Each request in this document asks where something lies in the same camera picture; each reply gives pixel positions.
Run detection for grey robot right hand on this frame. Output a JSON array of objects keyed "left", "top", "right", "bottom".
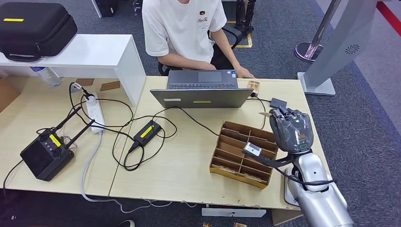
[{"left": 269, "top": 105, "right": 314, "bottom": 155}]

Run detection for person's left hand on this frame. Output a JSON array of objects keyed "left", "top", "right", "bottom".
[{"left": 233, "top": 64, "right": 255, "bottom": 79}]

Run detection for cardboard compartment organizer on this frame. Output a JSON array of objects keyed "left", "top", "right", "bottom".
[{"left": 209, "top": 121, "right": 279, "bottom": 190}]

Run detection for small black card reader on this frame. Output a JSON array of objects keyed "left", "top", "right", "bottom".
[{"left": 270, "top": 97, "right": 288, "bottom": 109}]

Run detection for person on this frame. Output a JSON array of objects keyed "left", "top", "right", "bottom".
[{"left": 141, "top": 0, "right": 255, "bottom": 79}]

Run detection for grey flat card reader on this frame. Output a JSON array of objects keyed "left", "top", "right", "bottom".
[{"left": 283, "top": 167, "right": 303, "bottom": 208}]

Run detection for yellow floor tape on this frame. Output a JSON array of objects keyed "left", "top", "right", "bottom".
[{"left": 225, "top": 20, "right": 253, "bottom": 49}]

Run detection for grey laptop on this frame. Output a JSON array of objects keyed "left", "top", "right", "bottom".
[{"left": 149, "top": 69, "right": 254, "bottom": 109}]

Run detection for black stand legs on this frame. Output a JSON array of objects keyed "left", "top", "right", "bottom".
[{"left": 233, "top": 0, "right": 257, "bottom": 35}]

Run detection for wooden table leg panel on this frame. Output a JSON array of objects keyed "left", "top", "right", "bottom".
[{"left": 271, "top": 209, "right": 303, "bottom": 226}]

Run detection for black power adapter yellow label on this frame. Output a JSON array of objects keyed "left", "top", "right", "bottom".
[{"left": 133, "top": 120, "right": 163, "bottom": 147}]

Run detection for grey kiosk stand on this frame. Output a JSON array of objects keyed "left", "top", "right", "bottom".
[{"left": 297, "top": 0, "right": 378, "bottom": 96}]

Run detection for black box on floor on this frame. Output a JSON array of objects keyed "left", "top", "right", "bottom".
[{"left": 94, "top": 0, "right": 120, "bottom": 18}]

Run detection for white power strip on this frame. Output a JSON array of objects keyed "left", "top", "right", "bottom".
[{"left": 85, "top": 93, "right": 106, "bottom": 134}]

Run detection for white board panel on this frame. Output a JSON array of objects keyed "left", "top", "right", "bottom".
[{"left": 91, "top": 0, "right": 103, "bottom": 18}]

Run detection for white desk shelf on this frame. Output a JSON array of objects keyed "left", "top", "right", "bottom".
[{"left": 0, "top": 34, "right": 147, "bottom": 107}]

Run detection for red barrier strip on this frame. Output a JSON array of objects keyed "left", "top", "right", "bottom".
[{"left": 375, "top": 0, "right": 401, "bottom": 36}]

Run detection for clear plastic holder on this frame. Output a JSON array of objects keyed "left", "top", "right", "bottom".
[{"left": 62, "top": 136, "right": 78, "bottom": 152}]

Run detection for clear plastic water bottle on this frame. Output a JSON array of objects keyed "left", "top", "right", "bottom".
[{"left": 30, "top": 66, "right": 61, "bottom": 88}]

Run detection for black carrying case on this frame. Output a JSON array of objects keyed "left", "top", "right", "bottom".
[{"left": 0, "top": 2, "right": 78, "bottom": 62}]

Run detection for black router box with antennas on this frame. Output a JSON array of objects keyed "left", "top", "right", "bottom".
[{"left": 19, "top": 106, "right": 96, "bottom": 182}]

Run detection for brown cardboard sheet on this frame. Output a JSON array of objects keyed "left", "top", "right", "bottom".
[{"left": 0, "top": 77, "right": 23, "bottom": 114}]

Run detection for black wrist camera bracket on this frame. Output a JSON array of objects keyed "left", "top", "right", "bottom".
[{"left": 250, "top": 153, "right": 295, "bottom": 169}]

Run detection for black card reader cable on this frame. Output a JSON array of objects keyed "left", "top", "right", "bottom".
[{"left": 250, "top": 92, "right": 272, "bottom": 130}]

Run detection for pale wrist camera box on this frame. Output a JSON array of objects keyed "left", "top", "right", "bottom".
[{"left": 242, "top": 142, "right": 262, "bottom": 157}]

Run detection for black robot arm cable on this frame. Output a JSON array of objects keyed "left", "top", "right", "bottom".
[{"left": 272, "top": 166, "right": 336, "bottom": 187}]

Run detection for black laptop power cable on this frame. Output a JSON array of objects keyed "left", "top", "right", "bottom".
[{"left": 111, "top": 106, "right": 220, "bottom": 172}]

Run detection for chrome stanchion post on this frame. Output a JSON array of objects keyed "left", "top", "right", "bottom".
[{"left": 294, "top": 0, "right": 341, "bottom": 63}]

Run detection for grey power strip cable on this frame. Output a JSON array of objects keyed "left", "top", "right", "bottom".
[{"left": 79, "top": 131, "right": 198, "bottom": 214}]

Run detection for black router cable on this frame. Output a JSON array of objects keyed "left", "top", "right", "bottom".
[{"left": 2, "top": 159, "right": 24, "bottom": 200}]

